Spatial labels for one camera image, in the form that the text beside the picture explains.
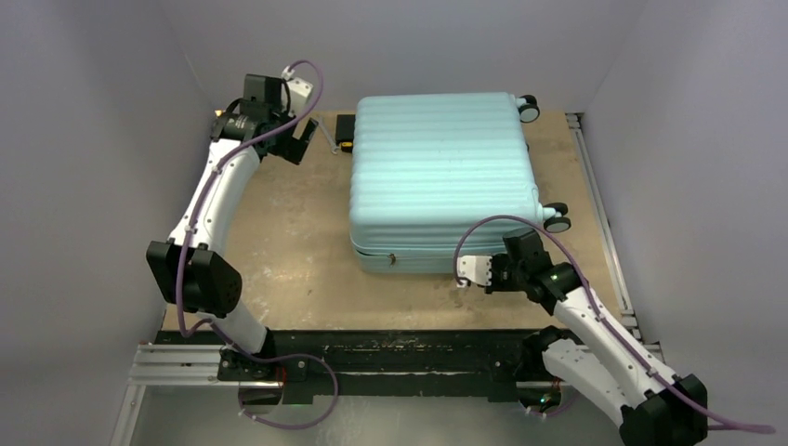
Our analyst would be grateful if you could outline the light blue suitcase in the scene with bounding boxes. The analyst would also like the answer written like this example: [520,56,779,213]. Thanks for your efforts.
[349,92,571,274]

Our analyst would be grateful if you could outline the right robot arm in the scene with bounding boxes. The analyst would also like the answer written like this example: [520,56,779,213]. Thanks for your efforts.
[469,228,710,445]

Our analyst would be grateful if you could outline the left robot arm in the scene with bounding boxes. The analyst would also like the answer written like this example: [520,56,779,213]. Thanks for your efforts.
[146,67,318,380]

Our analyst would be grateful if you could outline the silver metal wrench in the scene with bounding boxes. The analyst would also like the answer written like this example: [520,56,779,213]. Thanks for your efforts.
[315,115,339,155]

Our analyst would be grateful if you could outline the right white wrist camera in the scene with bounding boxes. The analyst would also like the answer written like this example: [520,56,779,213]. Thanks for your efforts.
[455,256,493,288]

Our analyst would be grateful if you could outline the black metal base rail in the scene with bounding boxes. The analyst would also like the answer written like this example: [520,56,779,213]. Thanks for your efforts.
[125,329,672,411]

